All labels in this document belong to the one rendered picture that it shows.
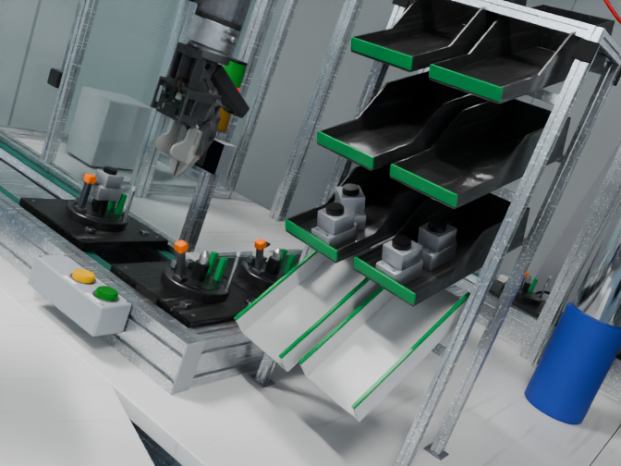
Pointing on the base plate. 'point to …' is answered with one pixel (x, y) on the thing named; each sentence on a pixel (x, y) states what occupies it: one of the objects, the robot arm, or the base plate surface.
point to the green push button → (106, 293)
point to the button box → (78, 296)
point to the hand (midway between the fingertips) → (180, 169)
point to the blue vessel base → (573, 366)
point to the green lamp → (236, 72)
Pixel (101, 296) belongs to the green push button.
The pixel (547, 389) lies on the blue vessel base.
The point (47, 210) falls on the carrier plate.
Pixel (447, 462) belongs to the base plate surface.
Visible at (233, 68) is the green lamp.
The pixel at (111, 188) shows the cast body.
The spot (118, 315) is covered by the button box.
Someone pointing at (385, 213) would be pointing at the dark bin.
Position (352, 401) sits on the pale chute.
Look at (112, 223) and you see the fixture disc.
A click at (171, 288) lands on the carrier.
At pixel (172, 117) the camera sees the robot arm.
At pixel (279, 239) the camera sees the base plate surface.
